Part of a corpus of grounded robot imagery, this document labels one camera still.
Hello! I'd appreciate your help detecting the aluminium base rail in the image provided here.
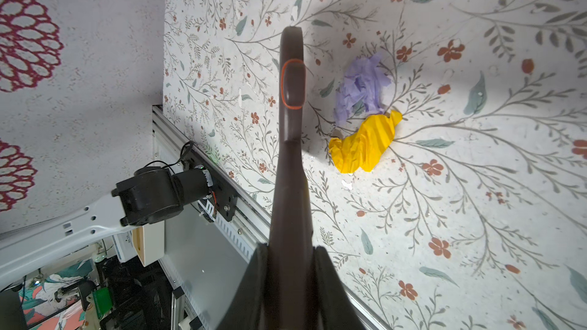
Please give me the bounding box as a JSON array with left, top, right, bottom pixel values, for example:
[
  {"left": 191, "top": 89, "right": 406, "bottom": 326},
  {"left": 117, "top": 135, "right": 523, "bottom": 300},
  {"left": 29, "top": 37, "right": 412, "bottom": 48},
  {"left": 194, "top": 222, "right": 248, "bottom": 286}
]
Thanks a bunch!
[{"left": 150, "top": 104, "right": 391, "bottom": 330}]

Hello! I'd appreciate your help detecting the white box device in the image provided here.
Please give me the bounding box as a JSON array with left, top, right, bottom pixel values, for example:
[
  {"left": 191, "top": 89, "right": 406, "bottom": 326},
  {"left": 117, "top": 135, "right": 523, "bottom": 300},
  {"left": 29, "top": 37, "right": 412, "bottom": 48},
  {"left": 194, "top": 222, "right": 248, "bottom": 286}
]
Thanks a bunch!
[{"left": 131, "top": 222, "right": 165, "bottom": 267}]

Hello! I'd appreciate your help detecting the yellow paper scrap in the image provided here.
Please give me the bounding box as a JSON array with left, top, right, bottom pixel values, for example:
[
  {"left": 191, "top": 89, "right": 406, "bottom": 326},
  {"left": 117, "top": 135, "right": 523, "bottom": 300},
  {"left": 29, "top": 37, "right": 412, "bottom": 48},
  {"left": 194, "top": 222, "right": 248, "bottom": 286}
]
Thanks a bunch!
[{"left": 329, "top": 110, "right": 403, "bottom": 174}]

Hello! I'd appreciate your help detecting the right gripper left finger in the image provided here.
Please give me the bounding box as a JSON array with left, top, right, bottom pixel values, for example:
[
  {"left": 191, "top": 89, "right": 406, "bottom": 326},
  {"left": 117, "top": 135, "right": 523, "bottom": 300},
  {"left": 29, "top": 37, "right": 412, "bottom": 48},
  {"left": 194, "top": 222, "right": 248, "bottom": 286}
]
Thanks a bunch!
[{"left": 217, "top": 244, "right": 268, "bottom": 330}]

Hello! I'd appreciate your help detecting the purple paper scrap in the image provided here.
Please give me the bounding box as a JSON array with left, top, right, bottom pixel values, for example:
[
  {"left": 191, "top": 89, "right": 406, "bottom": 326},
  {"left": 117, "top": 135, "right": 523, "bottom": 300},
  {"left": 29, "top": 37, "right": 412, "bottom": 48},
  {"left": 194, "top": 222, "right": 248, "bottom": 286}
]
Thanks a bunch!
[{"left": 334, "top": 53, "right": 391, "bottom": 126}]

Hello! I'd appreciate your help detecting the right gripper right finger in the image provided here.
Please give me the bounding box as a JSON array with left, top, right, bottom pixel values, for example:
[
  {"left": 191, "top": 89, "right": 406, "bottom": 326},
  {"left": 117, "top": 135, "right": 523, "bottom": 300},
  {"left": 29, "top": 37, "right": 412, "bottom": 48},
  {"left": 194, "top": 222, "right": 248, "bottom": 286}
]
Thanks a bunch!
[{"left": 314, "top": 246, "right": 365, "bottom": 330}]

